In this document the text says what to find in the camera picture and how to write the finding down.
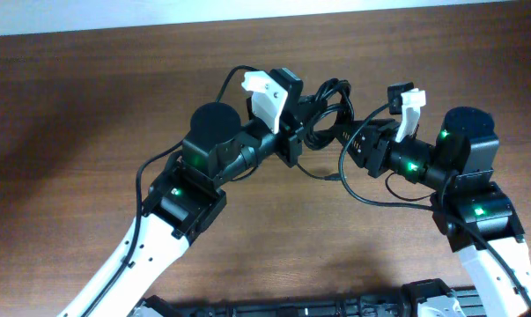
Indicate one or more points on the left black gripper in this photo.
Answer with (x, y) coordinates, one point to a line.
(290, 143)

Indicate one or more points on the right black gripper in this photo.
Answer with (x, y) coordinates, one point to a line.
(378, 132)

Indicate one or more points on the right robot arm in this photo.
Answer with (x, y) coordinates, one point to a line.
(477, 217)

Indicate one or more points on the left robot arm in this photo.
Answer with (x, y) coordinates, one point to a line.
(187, 196)

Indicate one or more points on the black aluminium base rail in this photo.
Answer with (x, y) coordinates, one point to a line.
(430, 297)

